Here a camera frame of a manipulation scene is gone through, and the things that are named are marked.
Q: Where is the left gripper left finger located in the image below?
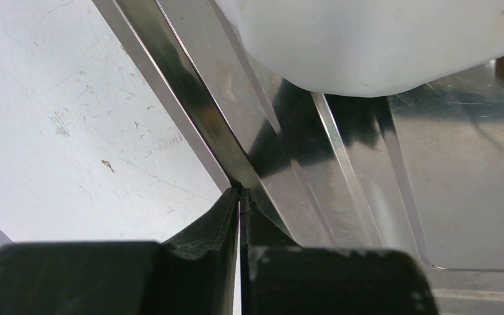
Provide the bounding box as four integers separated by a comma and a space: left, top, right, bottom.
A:
0, 188, 240, 314

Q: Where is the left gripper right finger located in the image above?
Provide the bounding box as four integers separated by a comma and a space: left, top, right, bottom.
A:
240, 190, 438, 314

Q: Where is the stainless steel tray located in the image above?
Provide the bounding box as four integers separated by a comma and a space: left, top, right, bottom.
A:
95, 1, 504, 314

